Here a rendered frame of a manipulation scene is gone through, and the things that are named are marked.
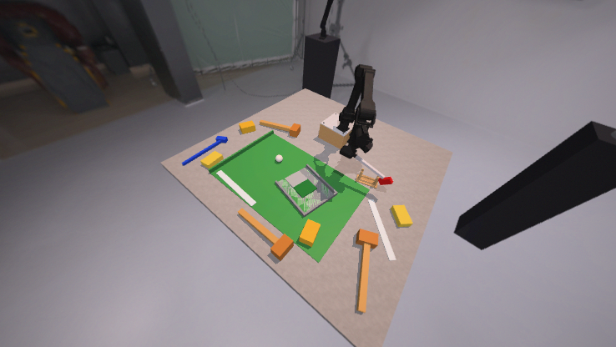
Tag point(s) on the white flat bar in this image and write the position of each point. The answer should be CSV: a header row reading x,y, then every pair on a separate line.
x,y
382,231
236,188

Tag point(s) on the green flat mat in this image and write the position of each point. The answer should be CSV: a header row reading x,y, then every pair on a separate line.
x,y
256,170

